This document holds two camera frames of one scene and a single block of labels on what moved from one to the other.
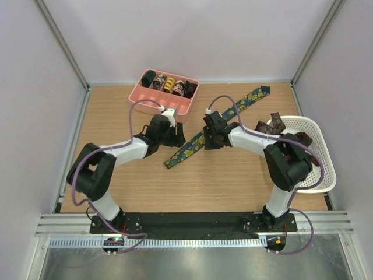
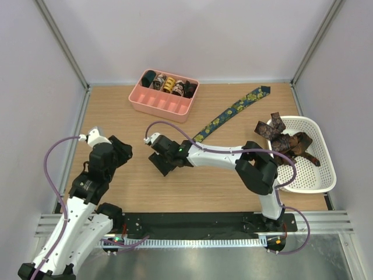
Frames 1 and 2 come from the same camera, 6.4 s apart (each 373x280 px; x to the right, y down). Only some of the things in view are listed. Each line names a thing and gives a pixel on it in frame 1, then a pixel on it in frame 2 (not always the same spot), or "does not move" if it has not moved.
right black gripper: (208, 144) -> (157, 160)
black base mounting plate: (192, 224) does not move
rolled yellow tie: (169, 85) does not move
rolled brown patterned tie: (158, 82) does not move
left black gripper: (177, 140) -> (125, 150)
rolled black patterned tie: (189, 89) does not move
